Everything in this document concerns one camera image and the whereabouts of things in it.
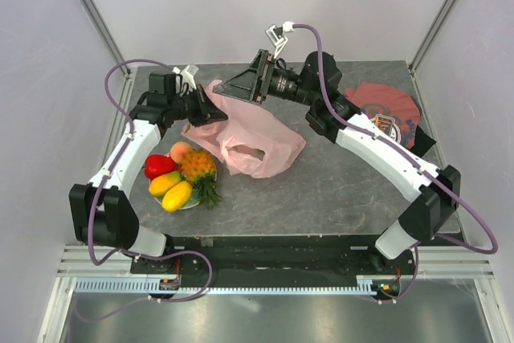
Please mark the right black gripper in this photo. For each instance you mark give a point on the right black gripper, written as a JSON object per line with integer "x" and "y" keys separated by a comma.
{"x": 247, "y": 84}

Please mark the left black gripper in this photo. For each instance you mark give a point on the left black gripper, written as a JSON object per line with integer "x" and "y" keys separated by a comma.
{"x": 207, "y": 112}

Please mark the peach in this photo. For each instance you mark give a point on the peach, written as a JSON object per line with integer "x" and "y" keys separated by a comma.
{"x": 179, "y": 150}

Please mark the pink plastic bag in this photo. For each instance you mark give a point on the pink plastic bag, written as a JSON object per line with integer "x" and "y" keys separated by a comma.
{"x": 251, "y": 141}

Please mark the pineapple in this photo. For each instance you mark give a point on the pineapple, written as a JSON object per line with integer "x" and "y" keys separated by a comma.
{"x": 199, "y": 170}

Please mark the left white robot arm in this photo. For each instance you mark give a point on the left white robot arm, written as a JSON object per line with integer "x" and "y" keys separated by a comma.
{"x": 101, "y": 212}

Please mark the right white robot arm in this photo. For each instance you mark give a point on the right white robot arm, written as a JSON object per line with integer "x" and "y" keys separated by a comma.
{"x": 430, "y": 191}

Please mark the red apple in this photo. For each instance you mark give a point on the red apple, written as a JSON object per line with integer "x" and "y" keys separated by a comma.
{"x": 157, "y": 165}

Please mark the white fruit plate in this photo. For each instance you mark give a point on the white fruit plate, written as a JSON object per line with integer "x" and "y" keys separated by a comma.
{"x": 194, "y": 199}

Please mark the yellow mango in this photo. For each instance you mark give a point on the yellow mango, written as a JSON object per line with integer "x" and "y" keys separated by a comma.
{"x": 177, "y": 197}

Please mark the orange green mango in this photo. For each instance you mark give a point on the orange green mango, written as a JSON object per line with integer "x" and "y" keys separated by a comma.
{"x": 160, "y": 185}

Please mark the red printed t-shirt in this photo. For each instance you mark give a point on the red printed t-shirt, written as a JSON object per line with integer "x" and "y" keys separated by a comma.
{"x": 393, "y": 111}

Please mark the black cloth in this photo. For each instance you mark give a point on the black cloth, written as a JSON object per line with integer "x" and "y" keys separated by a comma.
{"x": 422, "y": 142}

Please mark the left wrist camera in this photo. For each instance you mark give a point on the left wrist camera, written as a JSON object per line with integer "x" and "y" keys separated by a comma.
{"x": 185, "y": 77}

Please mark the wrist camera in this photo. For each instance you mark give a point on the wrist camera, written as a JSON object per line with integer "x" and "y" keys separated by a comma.
{"x": 278, "y": 36}
{"x": 185, "y": 77}

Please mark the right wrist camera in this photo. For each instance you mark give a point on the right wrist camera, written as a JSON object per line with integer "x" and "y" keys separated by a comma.
{"x": 278, "y": 36}

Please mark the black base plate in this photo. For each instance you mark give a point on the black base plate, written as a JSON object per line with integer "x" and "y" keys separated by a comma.
{"x": 278, "y": 260}

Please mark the left aluminium frame post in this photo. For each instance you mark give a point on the left aluminium frame post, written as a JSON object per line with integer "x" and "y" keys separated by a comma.
{"x": 102, "y": 30}

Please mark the aluminium frame post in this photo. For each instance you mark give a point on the aluminium frame post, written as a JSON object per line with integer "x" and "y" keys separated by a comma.
{"x": 442, "y": 15}
{"x": 102, "y": 30}

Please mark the slotted cable duct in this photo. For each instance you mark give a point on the slotted cable duct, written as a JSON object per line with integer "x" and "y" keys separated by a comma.
{"x": 160, "y": 287}

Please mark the right aluminium frame post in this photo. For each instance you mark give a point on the right aluminium frame post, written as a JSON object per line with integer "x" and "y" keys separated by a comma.
{"x": 442, "y": 15}

